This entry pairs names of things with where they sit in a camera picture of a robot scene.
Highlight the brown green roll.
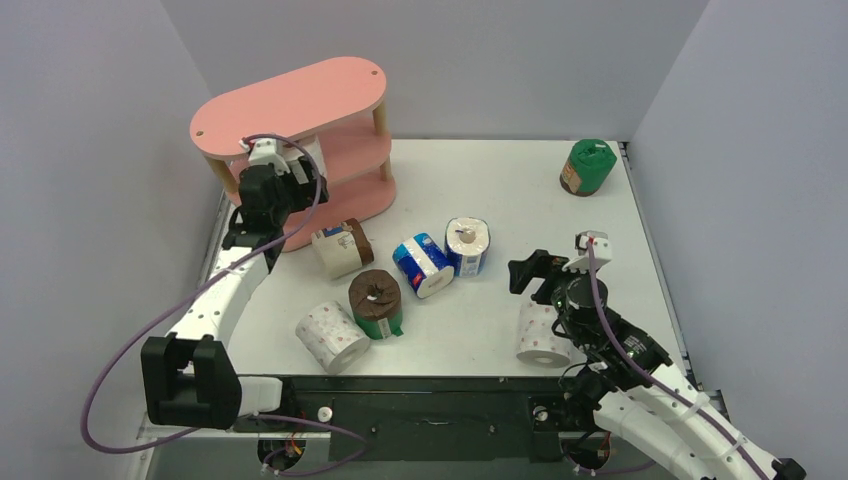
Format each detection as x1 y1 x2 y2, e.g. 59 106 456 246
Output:
348 269 403 340

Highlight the white dotted roll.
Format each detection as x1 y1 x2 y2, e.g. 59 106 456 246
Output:
515 301 572 368
295 301 370 375

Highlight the white dotted roll shelf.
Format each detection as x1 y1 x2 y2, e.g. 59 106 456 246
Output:
283 135 327 184

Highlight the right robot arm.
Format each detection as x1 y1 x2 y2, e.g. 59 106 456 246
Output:
508 244 807 479

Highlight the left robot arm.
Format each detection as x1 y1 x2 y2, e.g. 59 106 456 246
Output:
140 158 325 430

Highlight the pink three-tier shelf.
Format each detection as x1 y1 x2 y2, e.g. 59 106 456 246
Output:
189 56 396 252

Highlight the blue white roll upright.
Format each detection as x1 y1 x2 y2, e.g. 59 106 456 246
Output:
444 217 491 278

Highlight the beige brown wrapped roll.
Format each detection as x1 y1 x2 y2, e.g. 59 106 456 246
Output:
311 218 375 279

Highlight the blue white roll lying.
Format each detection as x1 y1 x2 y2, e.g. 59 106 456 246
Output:
392 233 455 299

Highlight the green wrapped roll far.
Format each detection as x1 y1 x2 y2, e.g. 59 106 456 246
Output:
559 139 617 197

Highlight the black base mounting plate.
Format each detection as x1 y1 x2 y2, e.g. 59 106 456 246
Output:
233 371 614 462

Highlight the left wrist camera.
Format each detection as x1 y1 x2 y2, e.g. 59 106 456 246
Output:
240 137 291 175

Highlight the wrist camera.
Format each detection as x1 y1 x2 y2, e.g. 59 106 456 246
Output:
240 137 291 175
562 230 612 274

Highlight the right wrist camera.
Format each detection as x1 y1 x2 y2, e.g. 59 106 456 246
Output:
562 230 612 274

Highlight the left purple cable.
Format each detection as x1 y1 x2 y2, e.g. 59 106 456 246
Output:
80 134 369 458

